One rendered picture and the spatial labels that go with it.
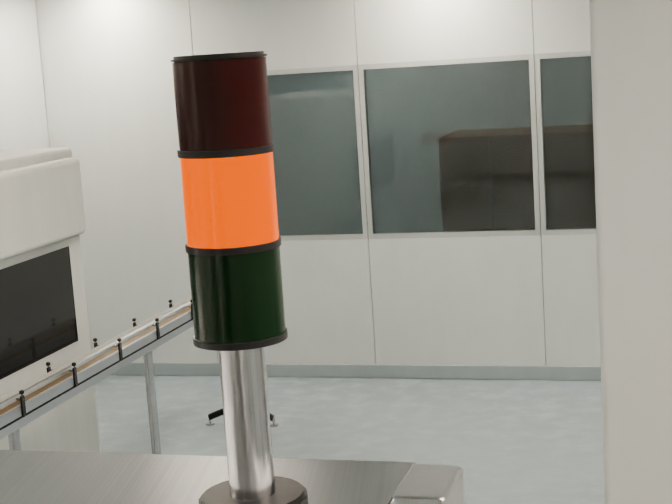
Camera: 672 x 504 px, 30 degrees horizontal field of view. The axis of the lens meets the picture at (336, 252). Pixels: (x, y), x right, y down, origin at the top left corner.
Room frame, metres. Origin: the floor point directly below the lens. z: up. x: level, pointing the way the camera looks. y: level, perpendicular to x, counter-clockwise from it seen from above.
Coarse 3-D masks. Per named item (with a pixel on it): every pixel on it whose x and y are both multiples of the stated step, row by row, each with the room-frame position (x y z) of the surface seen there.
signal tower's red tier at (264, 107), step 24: (192, 72) 0.64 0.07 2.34; (216, 72) 0.63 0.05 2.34; (240, 72) 0.64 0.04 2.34; (264, 72) 0.65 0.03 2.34; (192, 96) 0.64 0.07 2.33; (216, 96) 0.63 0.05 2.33; (240, 96) 0.64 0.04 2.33; (264, 96) 0.65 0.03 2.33; (192, 120) 0.64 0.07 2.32; (216, 120) 0.63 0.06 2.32; (240, 120) 0.64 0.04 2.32; (264, 120) 0.65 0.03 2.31; (192, 144) 0.64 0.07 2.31; (216, 144) 0.63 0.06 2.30; (240, 144) 0.64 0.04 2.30; (264, 144) 0.65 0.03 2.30
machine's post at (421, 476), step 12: (420, 468) 0.72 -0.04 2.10; (432, 468) 0.72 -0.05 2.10; (444, 468) 0.71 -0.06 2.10; (456, 468) 0.71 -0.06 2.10; (408, 480) 0.70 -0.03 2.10; (420, 480) 0.70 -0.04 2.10; (432, 480) 0.69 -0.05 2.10; (444, 480) 0.69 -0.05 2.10; (456, 480) 0.70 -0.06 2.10; (396, 492) 0.68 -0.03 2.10; (408, 492) 0.68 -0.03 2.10; (420, 492) 0.68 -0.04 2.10; (432, 492) 0.68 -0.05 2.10; (444, 492) 0.67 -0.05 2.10; (456, 492) 0.69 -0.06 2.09
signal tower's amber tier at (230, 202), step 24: (192, 168) 0.64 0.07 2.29; (216, 168) 0.63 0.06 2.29; (240, 168) 0.64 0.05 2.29; (264, 168) 0.64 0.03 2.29; (192, 192) 0.64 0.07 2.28; (216, 192) 0.63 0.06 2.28; (240, 192) 0.64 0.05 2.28; (264, 192) 0.64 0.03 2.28; (192, 216) 0.64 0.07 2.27; (216, 216) 0.63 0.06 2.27; (240, 216) 0.63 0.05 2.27; (264, 216) 0.64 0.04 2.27; (192, 240) 0.64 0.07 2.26; (216, 240) 0.63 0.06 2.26; (240, 240) 0.63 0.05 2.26; (264, 240) 0.64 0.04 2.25
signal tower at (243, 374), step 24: (240, 360) 0.65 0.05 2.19; (264, 360) 0.66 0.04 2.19; (240, 384) 0.65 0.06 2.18; (264, 384) 0.65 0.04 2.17; (240, 408) 0.65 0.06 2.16; (264, 408) 0.65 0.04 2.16; (240, 432) 0.65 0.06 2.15; (264, 432) 0.65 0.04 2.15; (240, 456) 0.65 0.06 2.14; (264, 456) 0.65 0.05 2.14; (240, 480) 0.65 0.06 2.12; (264, 480) 0.65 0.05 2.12; (288, 480) 0.67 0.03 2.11
